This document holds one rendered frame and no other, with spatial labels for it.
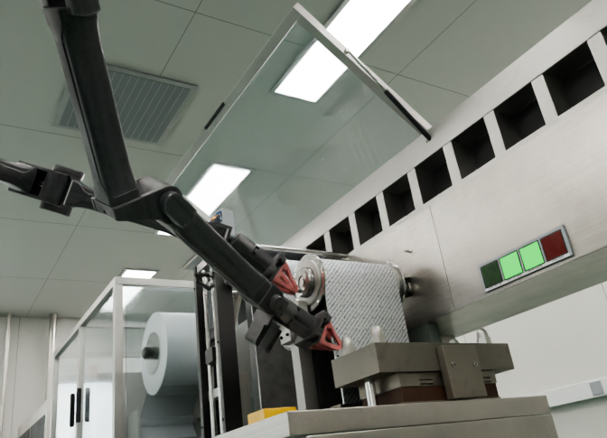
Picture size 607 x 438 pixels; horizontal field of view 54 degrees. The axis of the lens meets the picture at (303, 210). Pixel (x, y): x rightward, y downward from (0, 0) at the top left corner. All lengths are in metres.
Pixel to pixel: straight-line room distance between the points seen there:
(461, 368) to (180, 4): 2.07
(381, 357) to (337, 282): 0.31
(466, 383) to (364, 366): 0.23
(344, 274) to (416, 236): 0.29
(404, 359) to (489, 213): 0.45
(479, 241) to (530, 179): 0.20
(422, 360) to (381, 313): 0.27
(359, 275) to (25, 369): 5.65
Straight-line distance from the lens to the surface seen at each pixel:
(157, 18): 2.93
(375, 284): 1.56
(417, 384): 1.30
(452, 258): 1.59
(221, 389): 1.64
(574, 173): 1.40
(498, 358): 1.47
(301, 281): 1.50
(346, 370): 1.31
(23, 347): 6.96
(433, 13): 3.14
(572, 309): 4.19
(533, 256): 1.42
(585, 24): 1.49
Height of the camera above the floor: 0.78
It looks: 25 degrees up
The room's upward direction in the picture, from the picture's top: 8 degrees counter-clockwise
